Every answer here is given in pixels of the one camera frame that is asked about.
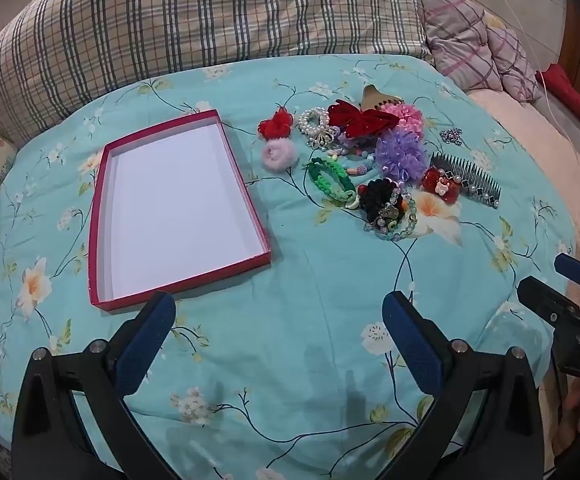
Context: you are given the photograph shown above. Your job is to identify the black hair comb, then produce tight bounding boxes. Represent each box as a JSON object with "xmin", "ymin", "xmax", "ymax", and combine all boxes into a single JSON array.
[{"xmin": 429, "ymin": 154, "xmax": 502, "ymax": 207}]

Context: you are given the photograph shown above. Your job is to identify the pink plaid pillow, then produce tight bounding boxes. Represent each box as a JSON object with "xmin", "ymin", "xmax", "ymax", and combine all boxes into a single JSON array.
[{"xmin": 417, "ymin": 0, "xmax": 543, "ymax": 103}]

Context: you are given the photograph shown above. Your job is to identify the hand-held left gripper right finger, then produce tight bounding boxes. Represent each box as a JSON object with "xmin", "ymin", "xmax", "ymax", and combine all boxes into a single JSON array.
[{"xmin": 381, "ymin": 290, "xmax": 543, "ymax": 480}]

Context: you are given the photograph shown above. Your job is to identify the shallow pink cardboard box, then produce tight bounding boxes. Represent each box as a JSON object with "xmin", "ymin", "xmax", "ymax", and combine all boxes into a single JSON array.
[{"xmin": 88, "ymin": 109, "xmax": 272, "ymax": 312}]

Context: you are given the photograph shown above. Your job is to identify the red cloth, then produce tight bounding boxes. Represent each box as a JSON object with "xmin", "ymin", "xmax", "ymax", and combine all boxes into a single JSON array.
[{"xmin": 540, "ymin": 62, "xmax": 580, "ymax": 133}]

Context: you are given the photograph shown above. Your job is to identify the beige blanket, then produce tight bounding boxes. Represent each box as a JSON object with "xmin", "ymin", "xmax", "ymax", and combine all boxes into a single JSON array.
[{"xmin": 465, "ymin": 87, "xmax": 580, "ymax": 281}]

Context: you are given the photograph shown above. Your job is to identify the pink mesh scrunchie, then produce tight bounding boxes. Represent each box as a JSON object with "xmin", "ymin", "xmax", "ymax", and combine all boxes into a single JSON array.
[{"xmin": 380, "ymin": 103, "xmax": 424, "ymax": 136}]

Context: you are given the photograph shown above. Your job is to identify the red mesh scrunchie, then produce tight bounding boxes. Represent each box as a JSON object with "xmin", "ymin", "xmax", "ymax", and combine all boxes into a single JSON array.
[{"xmin": 257, "ymin": 106, "xmax": 295, "ymax": 141}]

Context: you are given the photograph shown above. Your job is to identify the red bear hair clip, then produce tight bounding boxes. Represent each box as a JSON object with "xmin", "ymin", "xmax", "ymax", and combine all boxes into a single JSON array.
[{"xmin": 421, "ymin": 167, "xmax": 463, "ymax": 205}]

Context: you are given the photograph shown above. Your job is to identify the silver rhinestone hair clip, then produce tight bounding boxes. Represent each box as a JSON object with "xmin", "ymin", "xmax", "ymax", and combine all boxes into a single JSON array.
[{"xmin": 309, "ymin": 127, "xmax": 341, "ymax": 150}]

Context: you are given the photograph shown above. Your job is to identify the plaid quilt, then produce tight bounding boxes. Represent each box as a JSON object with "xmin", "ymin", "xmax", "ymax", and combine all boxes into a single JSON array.
[{"xmin": 0, "ymin": 0, "xmax": 431, "ymax": 146}]

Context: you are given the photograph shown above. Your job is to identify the purple mesh scrunchie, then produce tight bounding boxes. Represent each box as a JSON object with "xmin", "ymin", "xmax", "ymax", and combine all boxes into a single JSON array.
[{"xmin": 375, "ymin": 127, "xmax": 430, "ymax": 183}]

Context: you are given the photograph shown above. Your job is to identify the pink fluffy hair tie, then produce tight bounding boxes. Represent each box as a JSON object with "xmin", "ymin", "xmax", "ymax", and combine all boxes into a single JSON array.
[{"xmin": 261, "ymin": 139, "xmax": 301, "ymax": 171}]

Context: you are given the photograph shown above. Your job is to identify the beige hair claw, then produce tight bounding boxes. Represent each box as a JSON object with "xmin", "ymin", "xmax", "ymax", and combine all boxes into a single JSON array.
[{"xmin": 360, "ymin": 85, "xmax": 396, "ymax": 111}]

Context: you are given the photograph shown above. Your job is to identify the green glass bead bracelet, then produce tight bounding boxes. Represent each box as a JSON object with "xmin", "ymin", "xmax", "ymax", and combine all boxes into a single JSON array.
[{"xmin": 365, "ymin": 195, "xmax": 418, "ymax": 242}]

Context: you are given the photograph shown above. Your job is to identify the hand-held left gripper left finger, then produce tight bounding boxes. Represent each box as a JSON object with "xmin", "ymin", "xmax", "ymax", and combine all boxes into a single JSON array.
[{"xmin": 12, "ymin": 290, "xmax": 178, "ymax": 480}]

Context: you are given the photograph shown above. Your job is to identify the colourful bead bracelet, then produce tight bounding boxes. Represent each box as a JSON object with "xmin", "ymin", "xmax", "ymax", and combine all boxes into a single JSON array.
[{"xmin": 330, "ymin": 140, "xmax": 378, "ymax": 176}]

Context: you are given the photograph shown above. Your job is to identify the black scrunchie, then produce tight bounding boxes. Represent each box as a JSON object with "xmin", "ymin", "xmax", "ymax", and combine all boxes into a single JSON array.
[{"xmin": 357, "ymin": 177, "xmax": 403, "ymax": 223}]

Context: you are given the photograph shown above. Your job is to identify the pearl bead scrunchie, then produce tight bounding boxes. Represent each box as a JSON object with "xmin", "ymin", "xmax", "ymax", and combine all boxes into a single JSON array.
[{"xmin": 297, "ymin": 107, "xmax": 332, "ymax": 137}]

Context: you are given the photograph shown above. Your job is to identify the green braided hair tie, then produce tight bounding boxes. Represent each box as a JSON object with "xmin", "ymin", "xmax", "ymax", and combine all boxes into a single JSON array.
[{"xmin": 307, "ymin": 157, "xmax": 358, "ymax": 211}]

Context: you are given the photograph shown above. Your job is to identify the light blue floral bedsheet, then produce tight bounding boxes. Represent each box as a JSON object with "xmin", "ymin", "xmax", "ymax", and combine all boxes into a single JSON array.
[{"xmin": 0, "ymin": 52, "xmax": 578, "ymax": 480}]

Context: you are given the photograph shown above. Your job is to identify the red velvet bow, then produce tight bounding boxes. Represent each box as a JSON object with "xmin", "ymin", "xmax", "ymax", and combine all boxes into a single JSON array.
[{"xmin": 327, "ymin": 99, "xmax": 401, "ymax": 138}]

